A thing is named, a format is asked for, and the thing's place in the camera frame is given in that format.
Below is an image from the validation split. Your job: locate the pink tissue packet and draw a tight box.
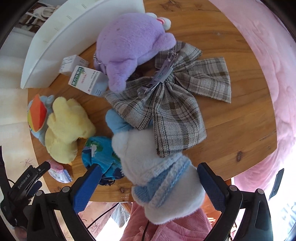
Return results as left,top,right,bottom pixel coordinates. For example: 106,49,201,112
47,160,73,183

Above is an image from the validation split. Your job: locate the yellow duck plush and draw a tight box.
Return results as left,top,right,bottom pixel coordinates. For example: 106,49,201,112
45,97,96,164

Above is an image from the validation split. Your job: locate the white bear plush blue scarf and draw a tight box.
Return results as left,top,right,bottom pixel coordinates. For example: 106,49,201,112
105,109,205,225

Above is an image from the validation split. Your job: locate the green white medicine box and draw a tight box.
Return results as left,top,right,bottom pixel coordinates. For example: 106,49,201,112
68,65,108,97

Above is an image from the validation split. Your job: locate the grey plaid fabric bow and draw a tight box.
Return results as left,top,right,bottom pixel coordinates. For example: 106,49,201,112
105,41,231,157

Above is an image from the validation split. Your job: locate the purple round plush toy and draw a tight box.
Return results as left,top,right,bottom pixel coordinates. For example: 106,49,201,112
93,13,176,93

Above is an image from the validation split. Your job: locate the pink padded clothing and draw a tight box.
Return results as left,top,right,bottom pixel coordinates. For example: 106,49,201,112
121,202,212,240

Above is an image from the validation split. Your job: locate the blue earth print pouch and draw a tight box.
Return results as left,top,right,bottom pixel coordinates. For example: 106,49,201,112
81,136,124,186

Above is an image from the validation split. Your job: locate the small white carton box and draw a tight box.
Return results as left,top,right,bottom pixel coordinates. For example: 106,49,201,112
59,55,89,76

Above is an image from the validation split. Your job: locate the round wooden table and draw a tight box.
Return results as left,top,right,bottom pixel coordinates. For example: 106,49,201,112
28,1,277,202

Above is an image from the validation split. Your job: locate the white plastic storage bin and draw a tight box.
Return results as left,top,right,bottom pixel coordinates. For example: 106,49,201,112
21,0,145,88

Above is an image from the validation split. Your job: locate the pink bed blanket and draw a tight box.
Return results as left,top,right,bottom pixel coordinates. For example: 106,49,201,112
212,1,295,193

